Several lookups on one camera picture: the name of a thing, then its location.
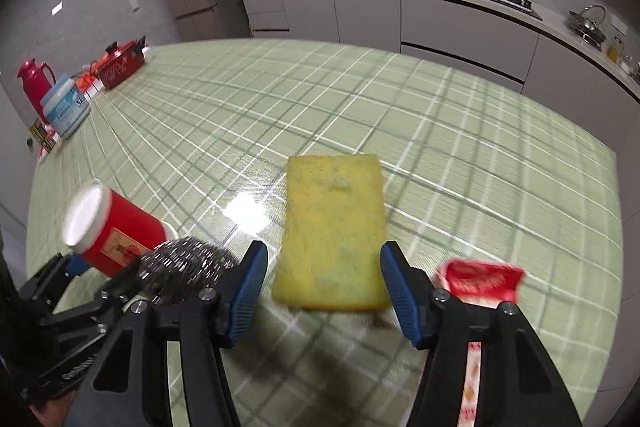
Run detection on orange red packets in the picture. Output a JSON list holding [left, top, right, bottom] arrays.
[[75, 72, 101, 100]]

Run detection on white blue plastic tub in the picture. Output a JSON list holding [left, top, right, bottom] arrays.
[[40, 75, 92, 140]]

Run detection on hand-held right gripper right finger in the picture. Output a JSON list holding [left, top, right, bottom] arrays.
[[379, 242, 583, 427]]

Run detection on red patterned cooking pot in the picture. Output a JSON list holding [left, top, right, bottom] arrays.
[[92, 36, 148, 90]]

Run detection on yellow sponge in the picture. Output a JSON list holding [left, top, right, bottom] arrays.
[[271, 152, 392, 312]]

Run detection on green plaid tablecloth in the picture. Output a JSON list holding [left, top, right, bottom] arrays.
[[25, 38, 621, 427]]

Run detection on steel wool scrubber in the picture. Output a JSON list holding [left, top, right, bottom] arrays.
[[137, 237, 242, 304]]

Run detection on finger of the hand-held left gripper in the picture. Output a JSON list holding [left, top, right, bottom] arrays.
[[19, 253, 92, 315], [96, 268, 152, 309]]

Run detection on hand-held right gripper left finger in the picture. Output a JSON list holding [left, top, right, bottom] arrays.
[[65, 241, 269, 427]]

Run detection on red thermos jug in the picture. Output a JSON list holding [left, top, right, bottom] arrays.
[[17, 58, 56, 118]]

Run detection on steel kettle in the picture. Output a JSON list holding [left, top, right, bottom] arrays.
[[567, 5, 608, 45]]

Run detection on red white snack packet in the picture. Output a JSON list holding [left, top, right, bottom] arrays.
[[432, 258, 527, 427]]

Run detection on red paper cup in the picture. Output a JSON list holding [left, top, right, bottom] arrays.
[[61, 179, 178, 279]]

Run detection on kitchen counter with cabinets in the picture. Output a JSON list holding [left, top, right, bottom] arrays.
[[237, 0, 640, 108]]

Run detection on person's left hand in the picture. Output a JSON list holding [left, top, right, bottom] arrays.
[[27, 394, 76, 427]]

